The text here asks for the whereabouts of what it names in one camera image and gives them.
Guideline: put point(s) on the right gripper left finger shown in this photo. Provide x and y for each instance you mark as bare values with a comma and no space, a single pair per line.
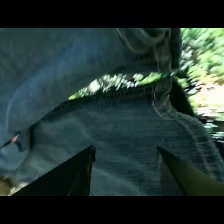
70,176

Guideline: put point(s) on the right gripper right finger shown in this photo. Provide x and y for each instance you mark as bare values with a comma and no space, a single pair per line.
193,181

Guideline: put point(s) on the blue jeans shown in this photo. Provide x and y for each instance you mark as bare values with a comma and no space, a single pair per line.
116,133

